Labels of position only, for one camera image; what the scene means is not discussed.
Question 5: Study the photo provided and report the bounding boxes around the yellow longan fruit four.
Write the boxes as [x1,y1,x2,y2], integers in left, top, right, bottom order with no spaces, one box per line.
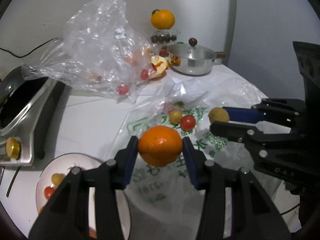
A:
[208,107,229,124]

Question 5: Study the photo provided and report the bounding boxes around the mandarin orange three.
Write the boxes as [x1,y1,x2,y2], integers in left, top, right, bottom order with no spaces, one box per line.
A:
[138,126,183,167]

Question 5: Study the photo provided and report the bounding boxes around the red cherry tomato three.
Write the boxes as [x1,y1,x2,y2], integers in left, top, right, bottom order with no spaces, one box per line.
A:
[180,115,196,131]

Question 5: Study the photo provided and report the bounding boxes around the yellow longan fruit three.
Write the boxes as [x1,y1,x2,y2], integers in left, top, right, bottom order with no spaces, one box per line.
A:
[169,110,183,125]

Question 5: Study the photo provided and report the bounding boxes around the red cherry tomato one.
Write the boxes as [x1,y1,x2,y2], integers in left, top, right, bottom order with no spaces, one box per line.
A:
[44,186,55,200]

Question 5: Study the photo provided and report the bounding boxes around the yellow longan fruit two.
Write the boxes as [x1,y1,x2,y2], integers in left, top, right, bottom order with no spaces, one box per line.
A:
[51,173,65,187]

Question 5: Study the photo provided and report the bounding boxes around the flat printed plastic bag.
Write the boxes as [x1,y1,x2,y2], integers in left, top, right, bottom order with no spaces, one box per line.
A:
[109,76,283,240]

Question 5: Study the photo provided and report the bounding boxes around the white round plate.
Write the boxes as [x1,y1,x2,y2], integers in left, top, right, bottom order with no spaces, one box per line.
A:
[35,153,131,239]

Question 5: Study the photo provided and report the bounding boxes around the tomato in clear bag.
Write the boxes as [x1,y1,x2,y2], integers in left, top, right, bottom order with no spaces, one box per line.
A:
[117,84,130,95]

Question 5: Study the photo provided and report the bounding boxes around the small steel lidded pot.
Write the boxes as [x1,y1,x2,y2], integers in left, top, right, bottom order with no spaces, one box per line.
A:
[167,37,226,76]

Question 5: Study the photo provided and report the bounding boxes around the black chopstick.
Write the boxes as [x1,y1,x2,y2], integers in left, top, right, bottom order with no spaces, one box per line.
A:
[6,166,21,198]

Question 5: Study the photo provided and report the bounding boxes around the orange peel pile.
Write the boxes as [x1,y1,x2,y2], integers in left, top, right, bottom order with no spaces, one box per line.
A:
[149,55,181,80]

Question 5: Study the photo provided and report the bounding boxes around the steel induction cooker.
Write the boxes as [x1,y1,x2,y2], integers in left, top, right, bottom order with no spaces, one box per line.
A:
[1,77,65,167]

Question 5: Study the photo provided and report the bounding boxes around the clear crumpled plastic bag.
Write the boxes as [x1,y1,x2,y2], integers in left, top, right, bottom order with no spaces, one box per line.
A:
[22,0,157,103]

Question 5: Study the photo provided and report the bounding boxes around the clear box of chestnuts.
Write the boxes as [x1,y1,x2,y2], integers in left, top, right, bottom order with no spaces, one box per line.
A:
[150,29,180,44]

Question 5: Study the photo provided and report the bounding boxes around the large orange on box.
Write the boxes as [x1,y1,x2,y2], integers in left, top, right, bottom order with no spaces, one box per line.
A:
[150,9,175,30]

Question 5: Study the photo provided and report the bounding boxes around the black wok wooden handle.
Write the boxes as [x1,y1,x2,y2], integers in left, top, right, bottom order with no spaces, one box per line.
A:
[0,66,25,105]

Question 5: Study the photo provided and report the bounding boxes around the black cooker power cable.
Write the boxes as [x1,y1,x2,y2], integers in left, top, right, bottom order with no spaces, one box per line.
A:
[0,37,61,59]

